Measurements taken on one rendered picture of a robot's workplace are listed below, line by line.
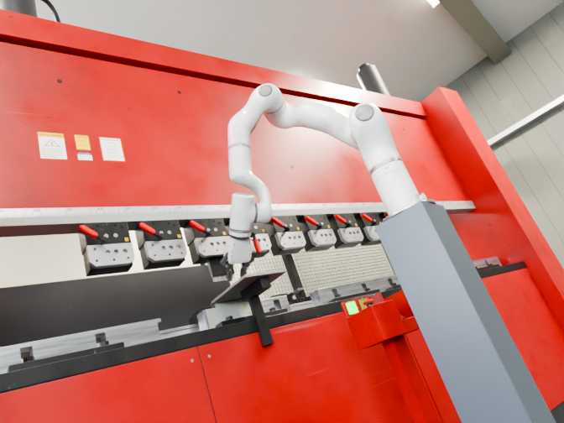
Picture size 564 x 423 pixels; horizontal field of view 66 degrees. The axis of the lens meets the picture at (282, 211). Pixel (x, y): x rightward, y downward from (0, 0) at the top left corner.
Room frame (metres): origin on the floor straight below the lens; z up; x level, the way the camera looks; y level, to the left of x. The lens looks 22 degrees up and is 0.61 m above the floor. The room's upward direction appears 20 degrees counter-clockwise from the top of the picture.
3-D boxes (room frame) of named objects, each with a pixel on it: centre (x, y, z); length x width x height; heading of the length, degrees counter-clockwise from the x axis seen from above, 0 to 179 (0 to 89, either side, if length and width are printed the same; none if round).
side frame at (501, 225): (3.30, -1.28, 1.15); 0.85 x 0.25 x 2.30; 42
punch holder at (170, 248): (1.52, 0.48, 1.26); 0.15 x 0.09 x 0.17; 132
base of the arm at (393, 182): (1.41, -0.40, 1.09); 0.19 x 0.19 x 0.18
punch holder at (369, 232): (2.31, -0.42, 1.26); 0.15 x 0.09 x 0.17; 132
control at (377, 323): (1.63, -0.22, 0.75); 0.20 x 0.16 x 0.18; 123
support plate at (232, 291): (1.56, 0.21, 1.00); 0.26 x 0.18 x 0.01; 42
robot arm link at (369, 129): (1.37, -0.39, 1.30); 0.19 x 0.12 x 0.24; 172
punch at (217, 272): (1.67, 0.31, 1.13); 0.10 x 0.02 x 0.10; 132
